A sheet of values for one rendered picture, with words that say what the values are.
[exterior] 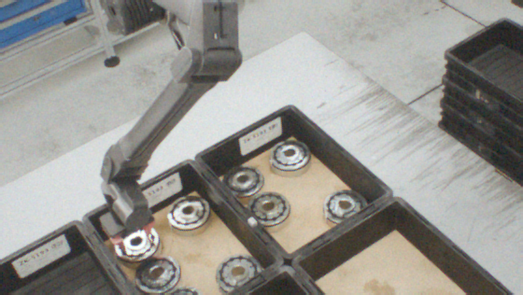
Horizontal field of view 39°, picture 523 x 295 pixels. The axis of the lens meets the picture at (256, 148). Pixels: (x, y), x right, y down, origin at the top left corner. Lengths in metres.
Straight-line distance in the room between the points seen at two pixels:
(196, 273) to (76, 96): 2.01
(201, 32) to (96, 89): 2.37
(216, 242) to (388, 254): 0.40
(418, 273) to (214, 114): 0.88
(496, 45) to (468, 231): 1.05
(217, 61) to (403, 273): 0.67
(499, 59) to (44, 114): 2.00
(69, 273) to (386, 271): 0.72
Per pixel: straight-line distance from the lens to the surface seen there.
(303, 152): 1.86
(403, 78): 3.40
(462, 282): 1.63
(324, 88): 2.28
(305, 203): 1.79
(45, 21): 3.48
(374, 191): 1.72
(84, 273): 1.77
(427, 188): 2.00
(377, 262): 1.68
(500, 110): 2.54
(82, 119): 3.45
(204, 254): 1.72
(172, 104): 1.35
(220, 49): 1.27
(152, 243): 1.74
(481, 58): 2.75
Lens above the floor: 2.19
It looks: 45 degrees down
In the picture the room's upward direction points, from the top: 9 degrees counter-clockwise
